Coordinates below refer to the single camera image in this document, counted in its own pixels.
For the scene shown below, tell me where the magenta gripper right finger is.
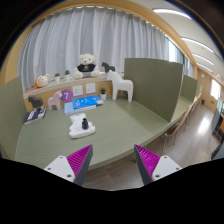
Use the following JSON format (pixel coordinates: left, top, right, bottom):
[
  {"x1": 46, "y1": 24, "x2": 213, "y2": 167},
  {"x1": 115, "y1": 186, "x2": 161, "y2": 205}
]
[{"x1": 134, "y1": 145, "x2": 181, "y2": 185}]

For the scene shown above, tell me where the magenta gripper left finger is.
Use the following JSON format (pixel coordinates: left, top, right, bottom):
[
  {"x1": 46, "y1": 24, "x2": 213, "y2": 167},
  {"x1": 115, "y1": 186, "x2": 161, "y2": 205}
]
[{"x1": 44, "y1": 145, "x2": 93, "y2": 186}]

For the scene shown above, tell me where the white power strip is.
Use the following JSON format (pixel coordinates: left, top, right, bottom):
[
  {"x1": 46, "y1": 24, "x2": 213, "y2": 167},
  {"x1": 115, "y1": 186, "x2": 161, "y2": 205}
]
[{"x1": 69, "y1": 113, "x2": 96, "y2": 138}]

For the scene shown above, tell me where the light blue book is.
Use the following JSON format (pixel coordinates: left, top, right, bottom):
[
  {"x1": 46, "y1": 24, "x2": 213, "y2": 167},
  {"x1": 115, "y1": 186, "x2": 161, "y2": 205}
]
[{"x1": 64, "y1": 102, "x2": 74, "y2": 114}]

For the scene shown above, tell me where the dark blue book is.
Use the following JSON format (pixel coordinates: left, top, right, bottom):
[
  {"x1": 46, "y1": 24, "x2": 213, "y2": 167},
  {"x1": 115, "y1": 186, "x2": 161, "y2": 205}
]
[{"x1": 24, "y1": 107, "x2": 46, "y2": 124}]

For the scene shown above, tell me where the pink horse figurine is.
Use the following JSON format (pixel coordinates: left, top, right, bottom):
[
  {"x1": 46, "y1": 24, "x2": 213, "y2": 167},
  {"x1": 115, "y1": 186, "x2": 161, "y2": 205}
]
[{"x1": 48, "y1": 91, "x2": 62, "y2": 110}]

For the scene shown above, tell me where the wooden chair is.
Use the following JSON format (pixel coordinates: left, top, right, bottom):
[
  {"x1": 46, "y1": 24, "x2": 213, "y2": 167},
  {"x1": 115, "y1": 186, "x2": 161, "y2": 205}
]
[{"x1": 161, "y1": 103, "x2": 194, "y2": 156}]

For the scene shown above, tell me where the purple round number sign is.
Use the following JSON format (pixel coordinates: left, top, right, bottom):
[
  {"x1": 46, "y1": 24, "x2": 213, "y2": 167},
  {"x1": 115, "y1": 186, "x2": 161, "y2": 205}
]
[{"x1": 61, "y1": 89, "x2": 73, "y2": 103}]

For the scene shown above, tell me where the dark grey horse figurine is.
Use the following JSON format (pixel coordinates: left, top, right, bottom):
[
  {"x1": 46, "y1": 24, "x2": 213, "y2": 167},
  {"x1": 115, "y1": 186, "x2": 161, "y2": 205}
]
[{"x1": 28, "y1": 95, "x2": 43, "y2": 108}]

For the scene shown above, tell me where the small potted plant desk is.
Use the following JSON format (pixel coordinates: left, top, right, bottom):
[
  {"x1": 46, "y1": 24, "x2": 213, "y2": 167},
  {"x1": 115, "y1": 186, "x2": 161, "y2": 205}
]
[{"x1": 100, "y1": 88, "x2": 107, "y2": 101}]

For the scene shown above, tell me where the green left desk divider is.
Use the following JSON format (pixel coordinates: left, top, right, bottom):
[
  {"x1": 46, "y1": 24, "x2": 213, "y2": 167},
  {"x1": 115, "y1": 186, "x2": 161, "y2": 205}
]
[{"x1": 0, "y1": 77, "x2": 26, "y2": 158}]

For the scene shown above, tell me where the green desk divider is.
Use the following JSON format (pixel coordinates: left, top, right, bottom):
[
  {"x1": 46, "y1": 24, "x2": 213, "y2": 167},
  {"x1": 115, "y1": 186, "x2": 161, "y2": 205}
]
[
  {"x1": 0, "y1": 77, "x2": 26, "y2": 158},
  {"x1": 124, "y1": 58, "x2": 183, "y2": 122}
]

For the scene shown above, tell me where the green right desk divider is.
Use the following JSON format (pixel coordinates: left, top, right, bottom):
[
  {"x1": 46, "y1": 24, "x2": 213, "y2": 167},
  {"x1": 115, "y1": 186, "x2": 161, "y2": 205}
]
[{"x1": 124, "y1": 58, "x2": 183, "y2": 122}]

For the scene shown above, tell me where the large white horse figurine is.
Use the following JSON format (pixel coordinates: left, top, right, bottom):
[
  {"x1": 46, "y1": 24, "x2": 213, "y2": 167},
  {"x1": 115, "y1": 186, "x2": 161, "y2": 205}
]
[{"x1": 107, "y1": 70, "x2": 134, "y2": 102}]

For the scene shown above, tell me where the orange fox plush toy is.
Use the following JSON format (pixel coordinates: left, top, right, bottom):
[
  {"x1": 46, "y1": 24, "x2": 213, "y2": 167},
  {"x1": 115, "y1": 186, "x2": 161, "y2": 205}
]
[{"x1": 27, "y1": 74, "x2": 50, "y2": 92}]

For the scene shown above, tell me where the small potted plant left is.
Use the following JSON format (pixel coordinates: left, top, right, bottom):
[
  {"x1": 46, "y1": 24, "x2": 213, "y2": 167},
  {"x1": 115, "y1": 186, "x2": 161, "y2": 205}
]
[{"x1": 54, "y1": 73, "x2": 60, "y2": 83}]

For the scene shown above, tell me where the small potted plant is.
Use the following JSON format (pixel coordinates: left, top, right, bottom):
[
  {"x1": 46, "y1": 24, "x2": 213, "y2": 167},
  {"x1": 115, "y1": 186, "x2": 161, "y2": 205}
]
[
  {"x1": 54, "y1": 73, "x2": 60, "y2": 83},
  {"x1": 64, "y1": 70, "x2": 70, "y2": 82}
]

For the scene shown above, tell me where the small potted plant middle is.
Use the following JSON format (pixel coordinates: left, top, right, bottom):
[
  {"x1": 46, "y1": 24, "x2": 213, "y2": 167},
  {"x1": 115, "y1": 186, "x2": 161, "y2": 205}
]
[{"x1": 64, "y1": 70, "x2": 70, "y2": 82}]

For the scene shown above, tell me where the white teddy bear black shirt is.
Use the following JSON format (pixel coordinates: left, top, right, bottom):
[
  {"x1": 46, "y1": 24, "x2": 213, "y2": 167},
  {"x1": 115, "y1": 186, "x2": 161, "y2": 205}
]
[{"x1": 74, "y1": 54, "x2": 100, "y2": 79}]

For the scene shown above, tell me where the small black horse figurine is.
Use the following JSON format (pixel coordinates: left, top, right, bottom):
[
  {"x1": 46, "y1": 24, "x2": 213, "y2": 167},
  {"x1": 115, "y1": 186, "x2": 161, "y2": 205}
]
[{"x1": 101, "y1": 62, "x2": 115, "y2": 73}]

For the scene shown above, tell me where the grey white curtain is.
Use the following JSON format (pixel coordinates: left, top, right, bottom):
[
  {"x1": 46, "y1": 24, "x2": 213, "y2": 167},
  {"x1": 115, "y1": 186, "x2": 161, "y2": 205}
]
[{"x1": 17, "y1": 7, "x2": 166, "y2": 90}]

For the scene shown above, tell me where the white wall socket left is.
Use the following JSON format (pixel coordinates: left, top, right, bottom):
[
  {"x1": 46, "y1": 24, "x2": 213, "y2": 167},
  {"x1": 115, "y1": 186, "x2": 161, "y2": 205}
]
[{"x1": 72, "y1": 85, "x2": 83, "y2": 96}]

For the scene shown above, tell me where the white wall socket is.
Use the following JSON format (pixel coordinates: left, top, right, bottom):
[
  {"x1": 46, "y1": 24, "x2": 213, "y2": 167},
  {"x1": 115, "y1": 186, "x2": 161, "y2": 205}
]
[
  {"x1": 85, "y1": 83, "x2": 96, "y2": 94},
  {"x1": 72, "y1": 85, "x2": 83, "y2": 96}
]

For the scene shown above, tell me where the white wall socket right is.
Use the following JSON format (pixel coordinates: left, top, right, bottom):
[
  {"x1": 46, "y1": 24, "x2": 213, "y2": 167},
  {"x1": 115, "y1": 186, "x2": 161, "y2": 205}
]
[{"x1": 85, "y1": 83, "x2": 96, "y2": 94}]

